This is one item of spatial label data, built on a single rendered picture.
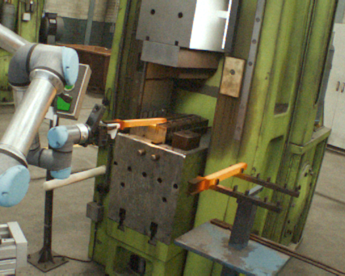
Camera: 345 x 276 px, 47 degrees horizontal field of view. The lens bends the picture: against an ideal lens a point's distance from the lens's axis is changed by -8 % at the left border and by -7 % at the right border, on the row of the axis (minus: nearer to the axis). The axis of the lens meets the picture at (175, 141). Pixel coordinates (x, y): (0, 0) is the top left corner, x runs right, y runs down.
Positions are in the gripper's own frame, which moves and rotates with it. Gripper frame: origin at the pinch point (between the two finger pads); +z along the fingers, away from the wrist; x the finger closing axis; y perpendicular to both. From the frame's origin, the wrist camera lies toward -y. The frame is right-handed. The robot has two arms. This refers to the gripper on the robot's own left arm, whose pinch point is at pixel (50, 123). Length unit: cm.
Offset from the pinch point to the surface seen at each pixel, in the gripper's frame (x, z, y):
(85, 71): -14.5, -23.1, -20.7
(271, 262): 99, 25, -53
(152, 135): 22.5, -0.5, -43.0
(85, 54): -617, 19, -259
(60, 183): -0.4, 30.5, -7.5
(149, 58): 15, -35, -39
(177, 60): 28, -37, -46
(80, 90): -10.5, -14.2, -17.6
